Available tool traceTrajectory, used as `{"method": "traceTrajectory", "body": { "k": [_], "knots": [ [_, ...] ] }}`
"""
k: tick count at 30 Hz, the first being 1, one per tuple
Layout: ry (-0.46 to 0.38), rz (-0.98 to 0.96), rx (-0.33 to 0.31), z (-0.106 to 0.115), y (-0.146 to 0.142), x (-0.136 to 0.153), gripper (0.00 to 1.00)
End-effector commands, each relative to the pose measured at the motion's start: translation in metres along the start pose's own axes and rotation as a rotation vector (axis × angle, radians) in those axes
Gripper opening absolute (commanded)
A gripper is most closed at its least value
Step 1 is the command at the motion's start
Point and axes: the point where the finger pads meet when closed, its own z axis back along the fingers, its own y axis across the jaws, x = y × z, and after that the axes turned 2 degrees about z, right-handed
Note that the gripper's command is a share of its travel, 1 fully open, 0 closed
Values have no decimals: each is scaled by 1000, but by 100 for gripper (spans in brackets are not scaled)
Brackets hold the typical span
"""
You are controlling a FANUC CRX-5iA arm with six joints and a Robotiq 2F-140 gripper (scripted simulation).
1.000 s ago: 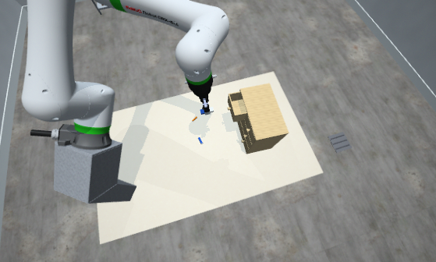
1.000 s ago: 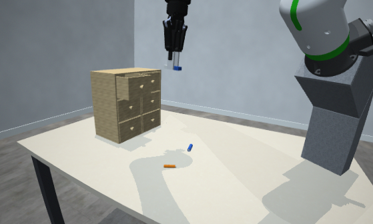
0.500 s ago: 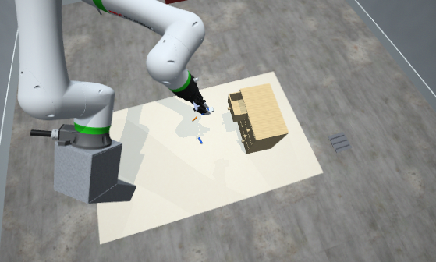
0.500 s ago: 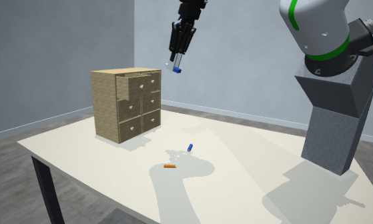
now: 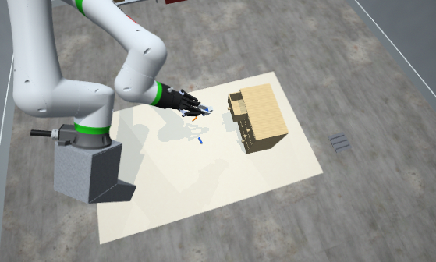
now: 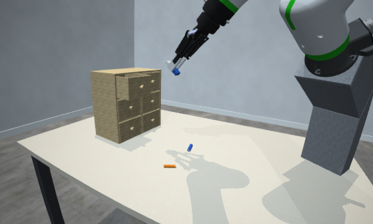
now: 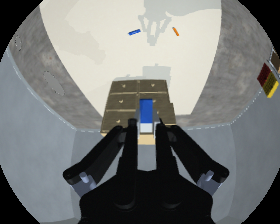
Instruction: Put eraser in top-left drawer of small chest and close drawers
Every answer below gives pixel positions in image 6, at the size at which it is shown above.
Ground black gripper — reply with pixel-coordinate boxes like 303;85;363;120
167;12;220;72

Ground brown wooden chest of drawers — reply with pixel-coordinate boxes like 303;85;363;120
90;68;161;144

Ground brown wooden drawer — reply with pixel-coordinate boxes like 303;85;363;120
142;109;159;132
117;98;141;121
116;73;151;101
142;91;160;113
119;115;141;142
141;71;160;91

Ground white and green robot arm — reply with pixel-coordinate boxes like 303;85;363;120
202;0;373;77

